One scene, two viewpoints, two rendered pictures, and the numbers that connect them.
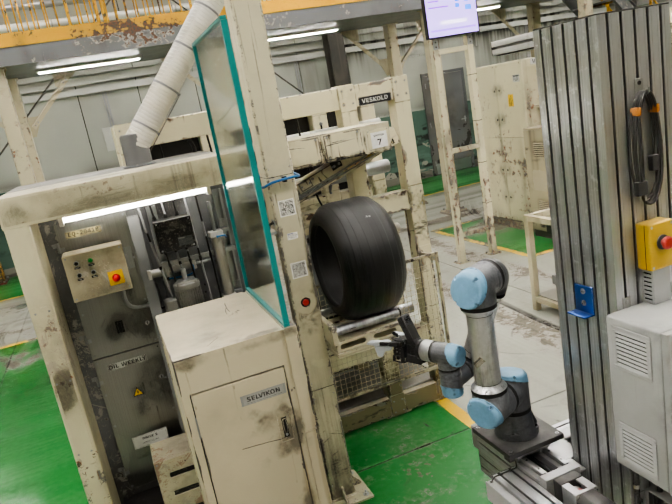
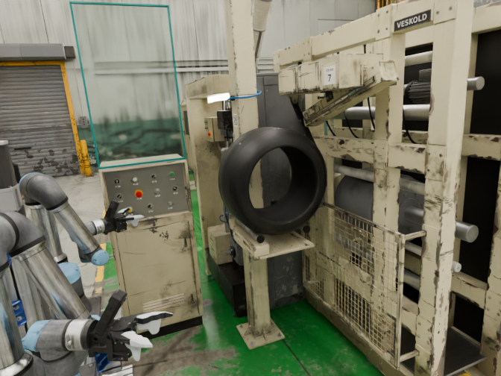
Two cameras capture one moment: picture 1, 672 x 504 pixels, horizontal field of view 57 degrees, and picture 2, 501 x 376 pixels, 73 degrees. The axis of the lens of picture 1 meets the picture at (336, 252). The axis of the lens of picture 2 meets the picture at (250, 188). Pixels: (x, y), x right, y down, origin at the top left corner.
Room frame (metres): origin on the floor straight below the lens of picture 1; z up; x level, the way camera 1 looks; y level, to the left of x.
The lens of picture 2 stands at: (2.75, -1.92, 1.59)
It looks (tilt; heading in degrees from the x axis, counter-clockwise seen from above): 14 degrees down; 88
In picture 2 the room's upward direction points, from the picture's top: 4 degrees counter-clockwise
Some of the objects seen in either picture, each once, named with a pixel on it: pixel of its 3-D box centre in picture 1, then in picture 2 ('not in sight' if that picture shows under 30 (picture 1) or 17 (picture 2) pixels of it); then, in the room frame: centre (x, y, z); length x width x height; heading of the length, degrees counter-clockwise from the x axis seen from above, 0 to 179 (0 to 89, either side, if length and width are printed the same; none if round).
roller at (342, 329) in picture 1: (366, 321); (249, 229); (2.78, -0.08, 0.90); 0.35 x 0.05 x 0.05; 109
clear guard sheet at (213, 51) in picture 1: (237, 175); (133, 87); (2.14, 0.28, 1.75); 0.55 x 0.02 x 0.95; 19
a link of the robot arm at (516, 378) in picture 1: (510, 388); (65, 280); (1.94, -0.50, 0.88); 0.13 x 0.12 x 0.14; 135
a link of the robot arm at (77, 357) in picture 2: not in sight; (65, 362); (2.24, -1.11, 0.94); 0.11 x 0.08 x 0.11; 83
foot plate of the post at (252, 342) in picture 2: (339, 489); (259, 330); (2.81, 0.20, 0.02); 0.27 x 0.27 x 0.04; 19
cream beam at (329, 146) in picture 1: (328, 146); (323, 77); (3.24, -0.06, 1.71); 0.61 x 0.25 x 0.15; 109
